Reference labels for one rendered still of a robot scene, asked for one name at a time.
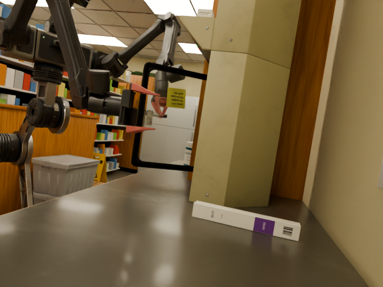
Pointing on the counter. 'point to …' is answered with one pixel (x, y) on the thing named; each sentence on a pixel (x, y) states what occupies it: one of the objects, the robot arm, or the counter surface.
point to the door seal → (142, 113)
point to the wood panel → (300, 97)
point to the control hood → (200, 31)
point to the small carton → (205, 12)
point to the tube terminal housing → (244, 102)
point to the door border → (143, 113)
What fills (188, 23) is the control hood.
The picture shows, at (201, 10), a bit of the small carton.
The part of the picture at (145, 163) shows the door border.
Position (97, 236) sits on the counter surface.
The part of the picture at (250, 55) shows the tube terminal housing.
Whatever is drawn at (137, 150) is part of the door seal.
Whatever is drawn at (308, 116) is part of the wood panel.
